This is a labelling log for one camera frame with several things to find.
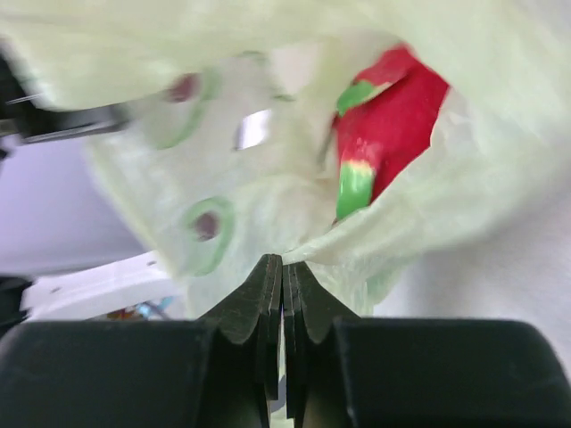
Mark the pale green plastic bag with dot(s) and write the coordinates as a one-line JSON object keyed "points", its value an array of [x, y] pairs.
{"points": [[228, 153]]}

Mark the pink dragon fruit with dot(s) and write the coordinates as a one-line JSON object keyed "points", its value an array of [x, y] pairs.
{"points": [[383, 121]]}

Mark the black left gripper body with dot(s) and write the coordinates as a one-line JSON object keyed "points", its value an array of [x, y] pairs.
{"points": [[24, 117]]}

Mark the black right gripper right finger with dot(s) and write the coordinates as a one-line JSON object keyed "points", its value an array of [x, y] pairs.
{"points": [[343, 370]]}

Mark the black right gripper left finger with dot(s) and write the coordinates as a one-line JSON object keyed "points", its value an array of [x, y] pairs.
{"points": [[219, 370]]}

